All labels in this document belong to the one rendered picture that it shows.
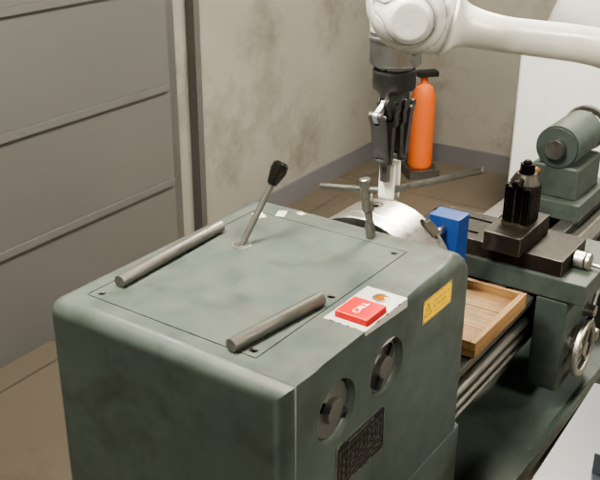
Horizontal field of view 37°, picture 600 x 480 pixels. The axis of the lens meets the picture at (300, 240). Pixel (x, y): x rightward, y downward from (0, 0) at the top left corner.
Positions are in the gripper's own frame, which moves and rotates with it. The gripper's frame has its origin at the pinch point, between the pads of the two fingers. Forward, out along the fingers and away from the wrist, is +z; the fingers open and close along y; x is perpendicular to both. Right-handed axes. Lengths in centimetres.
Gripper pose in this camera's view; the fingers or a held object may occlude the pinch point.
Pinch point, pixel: (390, 179)
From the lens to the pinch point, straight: 163.3
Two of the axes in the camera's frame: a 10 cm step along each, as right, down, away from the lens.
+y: 5.7, -3.3, 7.5
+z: -0.1, 9.1, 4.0
